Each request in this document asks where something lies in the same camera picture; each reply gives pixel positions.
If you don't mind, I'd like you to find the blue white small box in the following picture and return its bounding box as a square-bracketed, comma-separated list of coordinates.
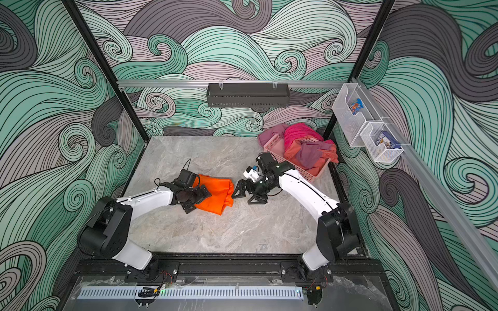
[375, 130, 402, 149]

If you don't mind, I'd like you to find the coral salmon t-shirt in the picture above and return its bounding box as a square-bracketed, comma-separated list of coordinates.
[284, 140, 338, 176]

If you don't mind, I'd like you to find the magenta pink t-shirt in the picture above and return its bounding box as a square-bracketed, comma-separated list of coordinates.
[283, 123, 324, 151]

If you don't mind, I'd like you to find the clear plastic bin lower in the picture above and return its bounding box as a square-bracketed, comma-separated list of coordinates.
[360, 121, 403, 165]

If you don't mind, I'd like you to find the red blue small item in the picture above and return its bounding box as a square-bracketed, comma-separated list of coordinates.
[349, 98, 364, 115]

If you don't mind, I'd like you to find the black corner frame post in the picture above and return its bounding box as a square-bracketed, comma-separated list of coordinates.
[62, 0, 150, 144]
[322, 0, 397, 137]

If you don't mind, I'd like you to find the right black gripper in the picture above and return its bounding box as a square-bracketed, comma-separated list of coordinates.
[236, 177, 278, 203]

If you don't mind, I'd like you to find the black corner frame post left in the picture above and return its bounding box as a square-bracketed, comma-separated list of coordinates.
[62, 0, 150, 144]

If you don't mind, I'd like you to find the clear plastic bin upper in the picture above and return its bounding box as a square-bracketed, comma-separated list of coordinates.
[333, 83, 375, 147]

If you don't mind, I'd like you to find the aluminium right wall rail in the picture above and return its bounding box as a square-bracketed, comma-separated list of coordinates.
[351, 77, 498, 292]

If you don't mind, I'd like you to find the black perforated wall tray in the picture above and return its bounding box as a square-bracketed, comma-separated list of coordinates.
[206, 82, 291, 111]

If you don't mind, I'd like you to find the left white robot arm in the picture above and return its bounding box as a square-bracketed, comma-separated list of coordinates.
[77, 169, 211, 281]

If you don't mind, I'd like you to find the black corner frame post right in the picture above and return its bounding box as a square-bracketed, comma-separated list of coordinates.
[322, 0, 397, 137]

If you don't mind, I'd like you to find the pink perforated plastic basket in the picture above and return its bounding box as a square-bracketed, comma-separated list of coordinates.
[263, 135, 330, 183]

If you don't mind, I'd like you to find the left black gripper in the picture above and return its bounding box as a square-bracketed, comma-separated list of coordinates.
[183, 185, 213, 214]

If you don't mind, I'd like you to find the clear plastic bin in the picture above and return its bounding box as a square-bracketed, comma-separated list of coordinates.
[360, 121, 403, 165]
[333, 83, 375, 147]

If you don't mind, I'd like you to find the mauve purple t-shirt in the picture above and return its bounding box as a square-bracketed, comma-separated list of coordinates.
[258, 124, 289, 146]
[295, 140, 338, 171]

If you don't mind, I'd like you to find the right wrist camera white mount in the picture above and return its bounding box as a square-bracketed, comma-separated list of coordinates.
[243, 166, 262, 183]

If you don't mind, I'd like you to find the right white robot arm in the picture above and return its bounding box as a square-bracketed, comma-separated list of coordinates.
[232, 152, 361, 281]

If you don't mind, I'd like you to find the orange t-shirt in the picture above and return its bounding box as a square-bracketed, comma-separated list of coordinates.
[194, 174, 235, 215]

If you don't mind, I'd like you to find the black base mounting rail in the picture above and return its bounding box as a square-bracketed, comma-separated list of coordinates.
[70, 252, 387, 286]

